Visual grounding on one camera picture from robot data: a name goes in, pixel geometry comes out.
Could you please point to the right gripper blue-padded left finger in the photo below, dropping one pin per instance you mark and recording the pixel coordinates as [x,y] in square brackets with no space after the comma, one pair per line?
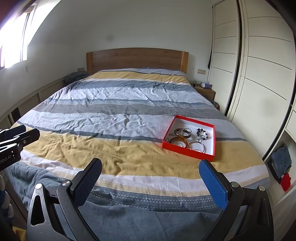
[84,181]

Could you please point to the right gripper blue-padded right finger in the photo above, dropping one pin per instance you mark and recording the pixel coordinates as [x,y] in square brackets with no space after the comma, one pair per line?
[216,183]

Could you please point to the large silver bangle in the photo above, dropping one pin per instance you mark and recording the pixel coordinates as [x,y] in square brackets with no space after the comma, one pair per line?
[197,146]

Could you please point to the red white jewelry box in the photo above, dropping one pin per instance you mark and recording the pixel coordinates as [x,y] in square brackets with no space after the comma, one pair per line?
[200,131]

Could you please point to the left hand blue white glove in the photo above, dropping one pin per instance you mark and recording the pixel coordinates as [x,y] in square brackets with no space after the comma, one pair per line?
[6,208]

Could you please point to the low white window cabinet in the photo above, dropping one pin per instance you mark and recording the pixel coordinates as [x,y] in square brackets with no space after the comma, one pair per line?
[30,101]

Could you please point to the small amber bangle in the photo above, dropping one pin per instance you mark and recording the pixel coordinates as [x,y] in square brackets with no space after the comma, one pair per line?
[179,141]

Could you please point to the striped bed duvet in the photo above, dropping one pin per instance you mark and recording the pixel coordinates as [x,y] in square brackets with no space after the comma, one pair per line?
[122,116]

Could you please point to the white drawer shelf unit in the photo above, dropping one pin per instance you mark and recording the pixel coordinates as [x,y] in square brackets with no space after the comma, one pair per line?
[283,202]

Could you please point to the red cloth on shelf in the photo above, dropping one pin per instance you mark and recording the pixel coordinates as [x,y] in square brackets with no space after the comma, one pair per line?
[285,182]

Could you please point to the blue jeans on shelf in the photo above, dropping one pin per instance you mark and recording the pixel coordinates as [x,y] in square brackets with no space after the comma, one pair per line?
[281,161]

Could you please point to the dark grey clothes pile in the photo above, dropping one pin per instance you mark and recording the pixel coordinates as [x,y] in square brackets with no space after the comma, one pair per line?
[75,76]

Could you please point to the wooden nightstand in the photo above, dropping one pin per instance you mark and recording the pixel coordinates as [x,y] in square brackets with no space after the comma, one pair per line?
[206,93]

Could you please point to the purple item on nightstand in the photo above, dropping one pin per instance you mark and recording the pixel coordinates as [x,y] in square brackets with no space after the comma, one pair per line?
[206,85]

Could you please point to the bright window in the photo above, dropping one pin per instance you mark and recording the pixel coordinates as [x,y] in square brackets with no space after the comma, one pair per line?
[14,46]

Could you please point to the white sliding wardrobe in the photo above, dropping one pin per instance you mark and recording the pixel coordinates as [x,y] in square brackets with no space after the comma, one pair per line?
[252,69]

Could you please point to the wooden headboard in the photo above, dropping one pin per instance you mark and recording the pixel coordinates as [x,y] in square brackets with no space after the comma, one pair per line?
[136,58]

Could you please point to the beige wall switch panel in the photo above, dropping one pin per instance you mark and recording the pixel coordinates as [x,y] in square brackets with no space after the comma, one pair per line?
[200,71]

